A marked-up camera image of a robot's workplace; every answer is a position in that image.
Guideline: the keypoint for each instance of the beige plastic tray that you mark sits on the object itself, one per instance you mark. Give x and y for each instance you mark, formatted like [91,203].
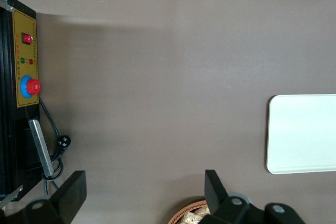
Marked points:
[302,134]

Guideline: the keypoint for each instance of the brown wicker basket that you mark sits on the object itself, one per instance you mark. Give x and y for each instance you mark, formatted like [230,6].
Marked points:
[179,212]

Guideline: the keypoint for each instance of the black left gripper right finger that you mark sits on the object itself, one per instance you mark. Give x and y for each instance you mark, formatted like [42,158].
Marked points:
[215,195]

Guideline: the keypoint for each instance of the clear pack of crackers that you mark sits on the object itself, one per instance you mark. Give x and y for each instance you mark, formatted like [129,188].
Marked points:
[203,210]
[190,218]

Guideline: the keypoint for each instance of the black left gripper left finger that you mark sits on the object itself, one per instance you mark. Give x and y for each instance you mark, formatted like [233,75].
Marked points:
[71,195]

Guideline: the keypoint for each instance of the black machine with yellow panel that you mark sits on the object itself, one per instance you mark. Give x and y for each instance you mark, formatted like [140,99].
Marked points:
[8,77]

